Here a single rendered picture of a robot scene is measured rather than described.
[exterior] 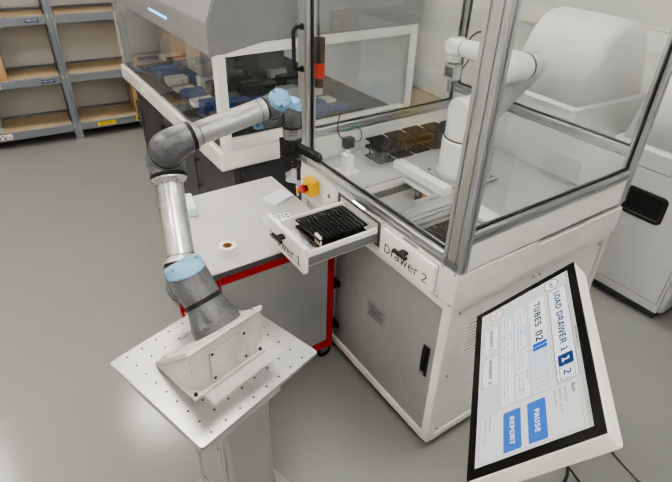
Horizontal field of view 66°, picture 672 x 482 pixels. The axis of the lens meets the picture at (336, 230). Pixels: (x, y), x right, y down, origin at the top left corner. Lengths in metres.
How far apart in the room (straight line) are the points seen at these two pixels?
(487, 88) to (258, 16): 1.32
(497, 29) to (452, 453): 1.70
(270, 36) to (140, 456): 1.90
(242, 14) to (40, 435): 2.00
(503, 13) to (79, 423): 2.28
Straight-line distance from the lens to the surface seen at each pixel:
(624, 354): 3.14
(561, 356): 1.22
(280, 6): 2.54
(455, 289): 1.75
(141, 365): 1.70
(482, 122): 1.49
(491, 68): 1.44
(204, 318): 1.55
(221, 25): 2.43
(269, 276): 2.14
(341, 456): 2.35
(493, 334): 1.43
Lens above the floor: 1.95
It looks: 33 degrees down
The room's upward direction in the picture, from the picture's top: 2 degrees clockwise
